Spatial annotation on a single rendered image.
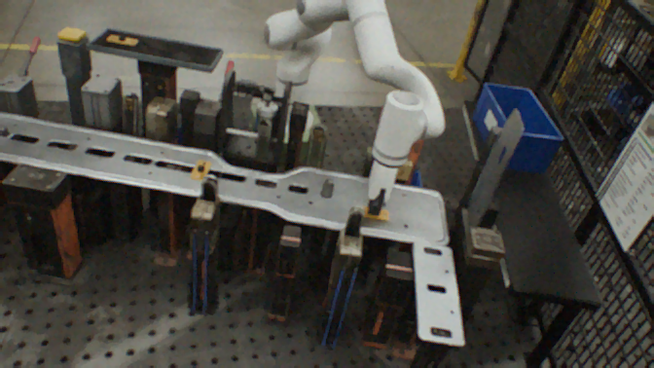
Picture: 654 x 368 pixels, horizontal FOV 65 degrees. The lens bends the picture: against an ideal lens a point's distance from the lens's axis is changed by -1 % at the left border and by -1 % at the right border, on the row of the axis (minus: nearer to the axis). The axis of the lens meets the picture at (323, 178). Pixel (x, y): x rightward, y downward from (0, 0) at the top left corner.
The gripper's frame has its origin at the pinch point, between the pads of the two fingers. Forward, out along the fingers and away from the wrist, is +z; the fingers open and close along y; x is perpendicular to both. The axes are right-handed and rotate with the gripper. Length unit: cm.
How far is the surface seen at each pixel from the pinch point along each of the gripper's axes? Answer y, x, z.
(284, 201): 0.9, -23.0, 3.2
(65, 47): -35, -96, -9
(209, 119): -21, -49, -3
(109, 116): -17, -76, 0
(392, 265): 14.6, 5.8, 5.3
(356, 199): -5.2, -4.4, 3.2
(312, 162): -17.7, -17.7, 2.9
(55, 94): -177, -190, 103
